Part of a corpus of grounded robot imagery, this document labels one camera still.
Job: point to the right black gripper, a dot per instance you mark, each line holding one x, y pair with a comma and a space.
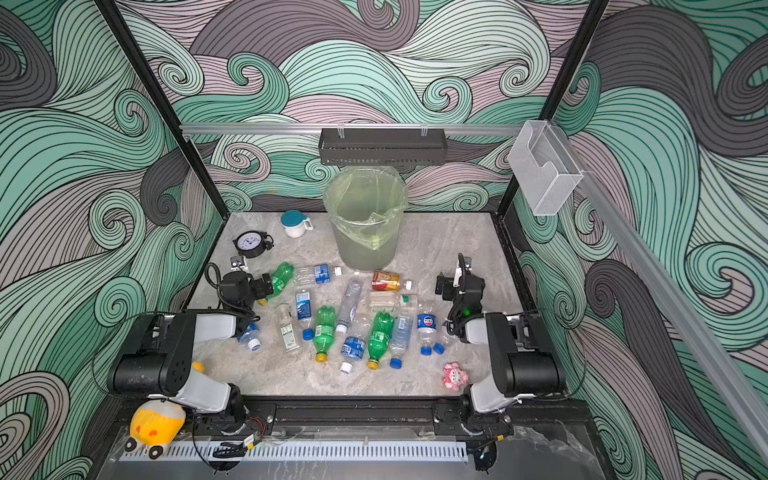
443, 282

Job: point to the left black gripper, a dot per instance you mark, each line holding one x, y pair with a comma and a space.
259, 290

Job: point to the Pepsi bottle blue cap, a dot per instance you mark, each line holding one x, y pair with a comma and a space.
426, 328

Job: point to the short bottle blue Chinese label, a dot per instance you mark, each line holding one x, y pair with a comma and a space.
251, 337

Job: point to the small clear bottle blue cap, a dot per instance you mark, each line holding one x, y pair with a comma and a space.
444, 339

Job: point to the clear bottle green white label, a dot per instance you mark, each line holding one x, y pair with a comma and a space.
286, 329

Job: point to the clear bottle green neck band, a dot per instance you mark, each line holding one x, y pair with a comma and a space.
391, 300

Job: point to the red yellow tea bottle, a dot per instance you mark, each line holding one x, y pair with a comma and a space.
389, 281

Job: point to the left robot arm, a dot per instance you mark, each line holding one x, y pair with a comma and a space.
155, 359

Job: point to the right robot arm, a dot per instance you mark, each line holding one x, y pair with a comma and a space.
523, 362

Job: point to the mesh bin with green bag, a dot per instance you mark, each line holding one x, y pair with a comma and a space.
366, 205

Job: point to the black round alarm clock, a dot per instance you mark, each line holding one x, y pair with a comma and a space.
252, 244

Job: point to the clear bottle blue scenic label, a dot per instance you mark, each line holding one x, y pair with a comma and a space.
305, 313

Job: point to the clear bottle blue label white cap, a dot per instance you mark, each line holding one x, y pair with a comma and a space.
318, 274

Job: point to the green soda bottle yellow cap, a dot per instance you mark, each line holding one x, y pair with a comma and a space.
324, 333

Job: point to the white mug with teal lid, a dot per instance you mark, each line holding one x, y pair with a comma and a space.
296, 224

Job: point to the tall clear bottle white cap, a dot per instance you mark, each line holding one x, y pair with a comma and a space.
348, 306

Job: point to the pink flower toy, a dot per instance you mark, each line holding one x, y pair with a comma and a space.
455, 378

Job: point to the small clear bottle blue label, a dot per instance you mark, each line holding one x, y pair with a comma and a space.
354, 347

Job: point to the yellow chick plush toy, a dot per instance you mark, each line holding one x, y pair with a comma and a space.
154, 426

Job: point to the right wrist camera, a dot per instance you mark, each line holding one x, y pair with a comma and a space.
463, 267

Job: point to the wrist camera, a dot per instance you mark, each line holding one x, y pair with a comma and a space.
463, 267
238, 263

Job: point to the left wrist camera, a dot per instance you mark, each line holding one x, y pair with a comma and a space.
238, 263

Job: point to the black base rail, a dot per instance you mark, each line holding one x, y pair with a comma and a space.
441, 415

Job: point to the clear acrylic wall holder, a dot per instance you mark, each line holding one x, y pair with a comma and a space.
544, 163

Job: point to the black wall shelf tray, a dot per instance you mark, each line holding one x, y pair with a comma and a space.
396, 147

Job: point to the white cable duct strip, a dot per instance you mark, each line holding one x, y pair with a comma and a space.
330, 451

